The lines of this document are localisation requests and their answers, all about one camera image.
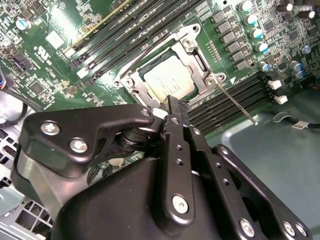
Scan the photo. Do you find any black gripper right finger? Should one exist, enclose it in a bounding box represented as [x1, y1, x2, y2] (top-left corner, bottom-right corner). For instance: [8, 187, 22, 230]
[181, 101, 313, 240]

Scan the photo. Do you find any silver square CPU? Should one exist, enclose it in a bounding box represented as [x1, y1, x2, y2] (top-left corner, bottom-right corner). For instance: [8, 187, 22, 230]
[143, 56, 196, 101]

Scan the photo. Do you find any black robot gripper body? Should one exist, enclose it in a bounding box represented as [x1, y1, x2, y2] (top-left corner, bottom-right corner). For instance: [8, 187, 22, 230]
[49, 154, 237, 240]

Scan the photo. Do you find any thin metal locking lever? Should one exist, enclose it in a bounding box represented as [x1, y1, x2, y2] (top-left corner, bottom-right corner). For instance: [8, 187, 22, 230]
[217, 83, 260, 126]
[121, 34, 181, 78]

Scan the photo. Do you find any metal socket cover frame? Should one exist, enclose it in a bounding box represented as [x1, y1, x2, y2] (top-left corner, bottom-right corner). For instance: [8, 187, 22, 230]
[129, 37, 216, 105]

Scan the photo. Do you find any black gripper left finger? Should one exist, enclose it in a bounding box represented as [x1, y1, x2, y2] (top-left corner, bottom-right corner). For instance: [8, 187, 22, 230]
[11, 95, 198, 227]

